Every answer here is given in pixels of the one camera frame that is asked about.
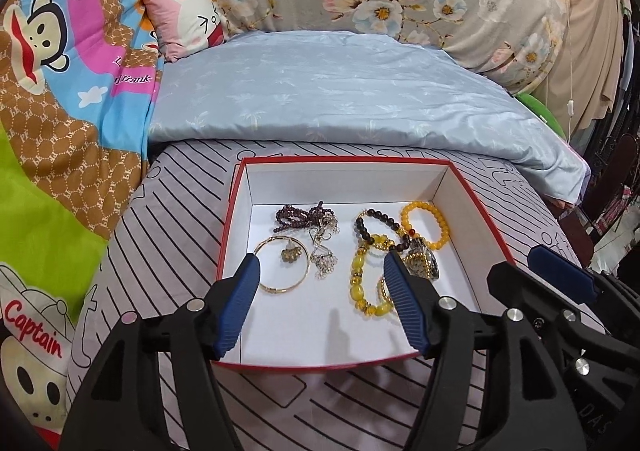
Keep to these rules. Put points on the cartoon monkey blanket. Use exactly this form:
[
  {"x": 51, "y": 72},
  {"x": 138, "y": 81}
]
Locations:
[{"x": 60, "y": 106}]

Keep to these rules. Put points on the small gold earring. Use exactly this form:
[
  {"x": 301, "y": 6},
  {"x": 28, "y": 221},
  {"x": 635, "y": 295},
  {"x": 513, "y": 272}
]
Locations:
[{"x": 290, "y": 253}]

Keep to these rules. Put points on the plaid cloth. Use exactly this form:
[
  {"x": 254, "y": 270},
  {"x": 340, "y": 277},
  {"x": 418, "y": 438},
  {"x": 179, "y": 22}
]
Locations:
[{"x": 620, "y": 208}]

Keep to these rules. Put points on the pink rabbit pillow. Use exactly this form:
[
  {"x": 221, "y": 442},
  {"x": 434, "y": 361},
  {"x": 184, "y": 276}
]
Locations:
[{"x": 175, "y": 21}]

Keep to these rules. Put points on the silver wristwatch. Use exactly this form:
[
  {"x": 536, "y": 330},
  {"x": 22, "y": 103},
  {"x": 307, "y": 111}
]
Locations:
[{"x": 425, "y": 263}]

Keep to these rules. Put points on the green plastic object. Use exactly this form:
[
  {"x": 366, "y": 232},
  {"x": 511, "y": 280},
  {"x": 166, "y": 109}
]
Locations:
[{"x": 542, "y": 113}]

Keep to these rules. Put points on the light blue quilt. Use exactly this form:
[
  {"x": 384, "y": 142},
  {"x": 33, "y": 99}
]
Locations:
[{"x": 325, "y": 91}]

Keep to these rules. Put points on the gold bangle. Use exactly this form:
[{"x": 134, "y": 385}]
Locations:
[{"x": 280, "y": 290}]

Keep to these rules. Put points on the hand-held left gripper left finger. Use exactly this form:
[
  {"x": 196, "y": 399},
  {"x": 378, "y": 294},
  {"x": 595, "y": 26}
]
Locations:
[{"x": 240, "y": 311}]

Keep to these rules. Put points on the dark wooden chair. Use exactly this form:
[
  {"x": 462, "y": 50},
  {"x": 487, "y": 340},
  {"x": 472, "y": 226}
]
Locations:
[{"x": 607, "y": 171}]

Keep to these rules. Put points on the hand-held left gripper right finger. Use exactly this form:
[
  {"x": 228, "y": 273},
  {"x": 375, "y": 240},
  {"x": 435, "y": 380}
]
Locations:
[{"x": 407, "y": 311}]

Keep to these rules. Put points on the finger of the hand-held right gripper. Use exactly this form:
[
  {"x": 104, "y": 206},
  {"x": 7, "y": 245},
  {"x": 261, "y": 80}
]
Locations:
[
  {"x": 560, "y": 266},
  {"x": 520, "y": 286}
]

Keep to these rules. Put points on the red cardboard box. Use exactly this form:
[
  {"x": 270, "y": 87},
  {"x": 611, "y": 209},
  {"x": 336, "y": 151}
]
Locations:
[{"x": 310, "y": 331}]

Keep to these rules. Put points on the beige hanging cloth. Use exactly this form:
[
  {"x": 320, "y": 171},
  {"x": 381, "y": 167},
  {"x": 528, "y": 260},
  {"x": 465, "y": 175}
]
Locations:
[{"x": 595, "y": 31}]

